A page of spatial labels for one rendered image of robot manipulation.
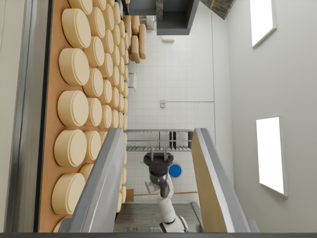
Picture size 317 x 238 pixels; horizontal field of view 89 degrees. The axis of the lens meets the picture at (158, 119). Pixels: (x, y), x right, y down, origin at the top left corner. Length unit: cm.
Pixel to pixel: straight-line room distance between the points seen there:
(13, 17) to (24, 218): 28
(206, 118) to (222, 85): 102
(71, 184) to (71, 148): 5
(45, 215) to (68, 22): 24
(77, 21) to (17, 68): 11
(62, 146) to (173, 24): 74
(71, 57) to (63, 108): 7
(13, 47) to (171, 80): 440
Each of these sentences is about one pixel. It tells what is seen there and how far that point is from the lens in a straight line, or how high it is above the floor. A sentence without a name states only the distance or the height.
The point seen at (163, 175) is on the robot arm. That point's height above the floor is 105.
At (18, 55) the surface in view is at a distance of 31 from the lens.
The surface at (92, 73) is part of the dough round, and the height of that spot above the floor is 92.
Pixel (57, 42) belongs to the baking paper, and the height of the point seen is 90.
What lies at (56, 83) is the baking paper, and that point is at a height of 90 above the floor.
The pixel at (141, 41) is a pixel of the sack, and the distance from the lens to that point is 418.
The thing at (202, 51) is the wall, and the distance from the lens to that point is 509.
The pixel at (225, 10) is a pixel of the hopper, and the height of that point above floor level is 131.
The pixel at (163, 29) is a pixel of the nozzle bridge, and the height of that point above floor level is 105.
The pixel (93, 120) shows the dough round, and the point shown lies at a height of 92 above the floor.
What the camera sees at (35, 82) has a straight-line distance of 30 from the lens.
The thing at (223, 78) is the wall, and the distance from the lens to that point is 496.
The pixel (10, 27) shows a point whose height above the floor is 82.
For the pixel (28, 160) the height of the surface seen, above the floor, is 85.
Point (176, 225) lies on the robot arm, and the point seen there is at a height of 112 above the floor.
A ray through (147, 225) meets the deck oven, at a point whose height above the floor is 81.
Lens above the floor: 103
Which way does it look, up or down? level
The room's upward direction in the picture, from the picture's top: 90 degrees clockwise
